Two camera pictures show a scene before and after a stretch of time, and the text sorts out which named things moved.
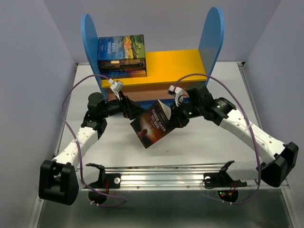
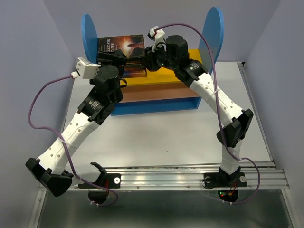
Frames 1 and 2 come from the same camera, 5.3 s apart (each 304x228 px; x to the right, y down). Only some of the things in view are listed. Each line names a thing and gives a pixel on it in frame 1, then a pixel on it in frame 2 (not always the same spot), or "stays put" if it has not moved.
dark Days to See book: [155, 124] → [132, 46]
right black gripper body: [190, 110] → [158, 59]
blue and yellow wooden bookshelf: [169, 73] stays put
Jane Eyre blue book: [118, 74] stays put
